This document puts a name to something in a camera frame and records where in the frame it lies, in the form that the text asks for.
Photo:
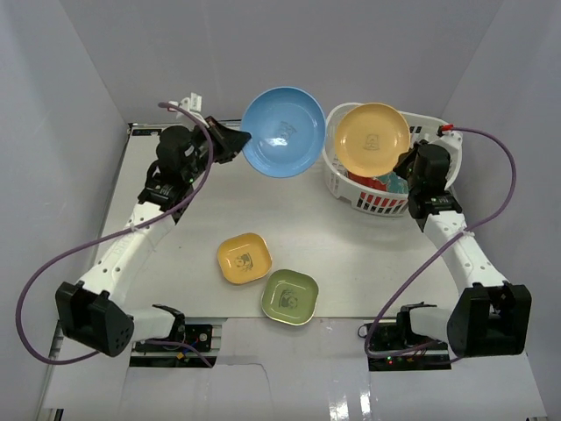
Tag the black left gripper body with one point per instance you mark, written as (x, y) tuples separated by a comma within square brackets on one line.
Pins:
[(215, 139)]

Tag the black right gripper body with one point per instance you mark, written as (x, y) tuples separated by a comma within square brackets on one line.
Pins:
[(412, 181)]

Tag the red teal flower plate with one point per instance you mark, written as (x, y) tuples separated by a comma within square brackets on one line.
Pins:
[(390, 182)]

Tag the orange round plate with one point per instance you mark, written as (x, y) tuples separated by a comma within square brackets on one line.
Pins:
[(370, 139)]

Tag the white plastic dish bin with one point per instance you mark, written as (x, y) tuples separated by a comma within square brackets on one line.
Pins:
[(373, 201)]

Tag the light blue round plate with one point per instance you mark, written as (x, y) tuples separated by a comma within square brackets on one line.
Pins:
[(288, 129)]

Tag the yellow square panda dish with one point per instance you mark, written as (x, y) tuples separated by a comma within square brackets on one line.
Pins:
[(244, 258)]

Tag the green square panda dish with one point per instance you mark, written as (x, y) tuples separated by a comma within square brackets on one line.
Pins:
[(289, 297)]

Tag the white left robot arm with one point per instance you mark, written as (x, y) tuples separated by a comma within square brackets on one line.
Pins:
[(91, 311)]

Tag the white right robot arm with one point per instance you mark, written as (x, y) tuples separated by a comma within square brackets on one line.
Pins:
[(491, 316)]

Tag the black label sticker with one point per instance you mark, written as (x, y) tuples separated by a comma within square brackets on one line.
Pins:
[(142, 132)]

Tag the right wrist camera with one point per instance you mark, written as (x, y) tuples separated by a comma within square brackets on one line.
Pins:
[(449, 136)]

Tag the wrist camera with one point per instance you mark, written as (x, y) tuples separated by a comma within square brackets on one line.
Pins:
[(449, 136), (191, 103)]

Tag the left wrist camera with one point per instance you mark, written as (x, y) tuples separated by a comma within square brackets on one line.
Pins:
[(191, 103)]

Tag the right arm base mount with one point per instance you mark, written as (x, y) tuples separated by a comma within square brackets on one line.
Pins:
[(388, 339)]

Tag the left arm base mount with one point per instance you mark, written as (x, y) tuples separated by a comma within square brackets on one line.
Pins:
[(204, 338)]

